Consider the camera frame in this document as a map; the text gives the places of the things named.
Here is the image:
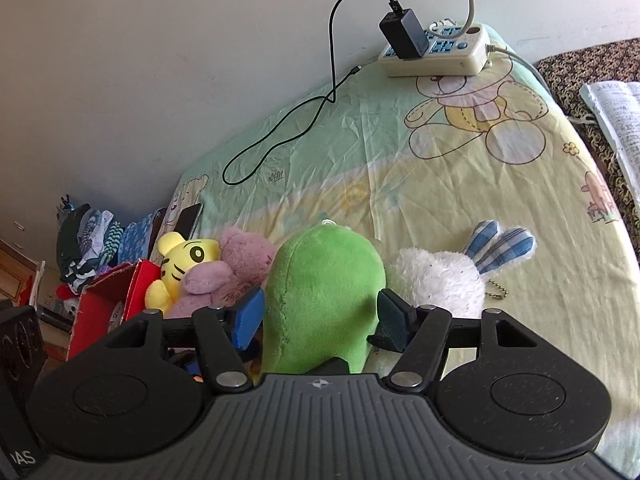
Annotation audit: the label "green plush toy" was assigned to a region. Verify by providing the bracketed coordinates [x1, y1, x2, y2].
[261, 220, 387, 376]

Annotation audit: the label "blue patterned cloth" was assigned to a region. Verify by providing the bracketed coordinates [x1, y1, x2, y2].
[117, 208, 168, 267]

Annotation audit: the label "black charger adapter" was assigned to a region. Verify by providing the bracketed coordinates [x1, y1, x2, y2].
[379, 8, 430, 61]

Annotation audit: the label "cartoon bear printed bedsheet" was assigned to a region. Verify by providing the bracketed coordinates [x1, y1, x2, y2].
[160, 22, 640, 466]

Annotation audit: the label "pink teddy bear plush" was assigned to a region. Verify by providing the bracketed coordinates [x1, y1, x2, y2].
[164, 226, 278, 321]

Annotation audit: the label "cream power strip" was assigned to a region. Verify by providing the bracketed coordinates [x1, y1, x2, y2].
[378, 22, 493, 78]

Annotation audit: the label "wooden door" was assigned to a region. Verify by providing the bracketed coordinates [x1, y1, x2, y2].
[0, 239, 38, 306]

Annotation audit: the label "black cylinder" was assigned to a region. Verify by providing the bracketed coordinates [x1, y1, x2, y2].
[39, 308, 71, 333]

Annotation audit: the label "yellow tiger plush toy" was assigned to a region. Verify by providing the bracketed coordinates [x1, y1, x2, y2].
[145, 231, 222, 313]

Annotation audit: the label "open paper booklet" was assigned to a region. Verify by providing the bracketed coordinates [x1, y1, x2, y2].
[580, 80, 640, 211]

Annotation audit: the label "red cardboard box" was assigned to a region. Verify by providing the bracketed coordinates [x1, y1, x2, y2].
[66, 259, 166, 361]

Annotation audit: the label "black smartphone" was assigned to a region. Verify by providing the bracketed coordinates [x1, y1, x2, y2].
[172, 203, 203, 238]

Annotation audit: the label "white power strip cord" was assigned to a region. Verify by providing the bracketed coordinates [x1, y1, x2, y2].
[484, 42, 558, 103]

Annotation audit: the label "white rabbit plush checked ears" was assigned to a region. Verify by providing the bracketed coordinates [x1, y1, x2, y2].
[370, 220, 538, 378]

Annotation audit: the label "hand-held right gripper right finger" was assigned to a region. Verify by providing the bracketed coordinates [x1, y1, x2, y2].
[367, 289, 541, 395]

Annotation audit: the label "pile of folded clothes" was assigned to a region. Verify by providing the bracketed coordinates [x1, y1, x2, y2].
[55, 203, 123, 293]

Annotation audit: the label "black charging cable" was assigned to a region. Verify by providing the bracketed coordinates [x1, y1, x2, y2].
[222, 0, 403, 187]

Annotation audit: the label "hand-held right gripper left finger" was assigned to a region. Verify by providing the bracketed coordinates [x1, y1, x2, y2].
[102, 287, 266, 395]

